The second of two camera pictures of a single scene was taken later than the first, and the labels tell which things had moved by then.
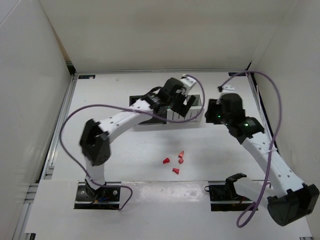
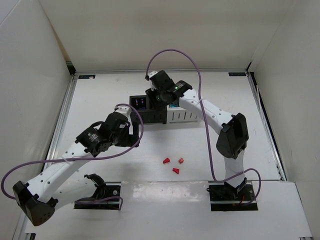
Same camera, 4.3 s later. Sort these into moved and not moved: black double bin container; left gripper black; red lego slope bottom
Moved: left gripper black
Not moved: black double bin container; red lego slope bottom
